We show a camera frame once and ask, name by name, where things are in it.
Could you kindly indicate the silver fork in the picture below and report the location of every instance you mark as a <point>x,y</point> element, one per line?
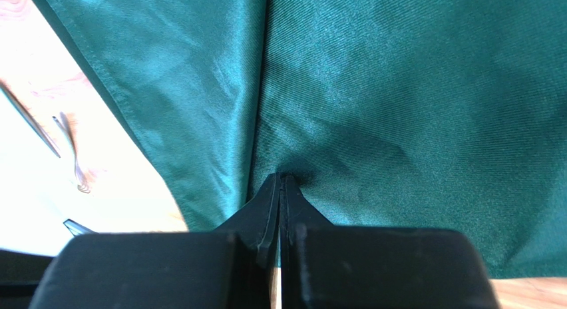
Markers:
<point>80,179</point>

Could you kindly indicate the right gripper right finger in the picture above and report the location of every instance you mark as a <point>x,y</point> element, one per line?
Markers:
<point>330,266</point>

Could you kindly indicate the dark green cloth napkin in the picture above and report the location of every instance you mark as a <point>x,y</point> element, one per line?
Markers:
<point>424,113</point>

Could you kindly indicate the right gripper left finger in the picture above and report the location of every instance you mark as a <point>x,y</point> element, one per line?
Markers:
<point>228,267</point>

